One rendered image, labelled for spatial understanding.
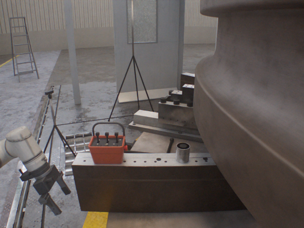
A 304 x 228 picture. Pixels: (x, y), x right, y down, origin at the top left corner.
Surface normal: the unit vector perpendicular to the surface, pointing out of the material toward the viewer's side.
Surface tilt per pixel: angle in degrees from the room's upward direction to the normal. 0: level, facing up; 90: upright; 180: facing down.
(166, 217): 0
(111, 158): 97
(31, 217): 0
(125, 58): 90
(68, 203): 0
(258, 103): 50
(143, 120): 72
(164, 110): 90
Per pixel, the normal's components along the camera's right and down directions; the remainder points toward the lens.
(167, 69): 0.32, 0.36
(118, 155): 0.03, 0.50
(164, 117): -0.38, 0.36
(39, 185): 0.04, 0.28
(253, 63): -1.00, 0.04
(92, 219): 0.00, -0.92
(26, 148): 0.52, 0.02
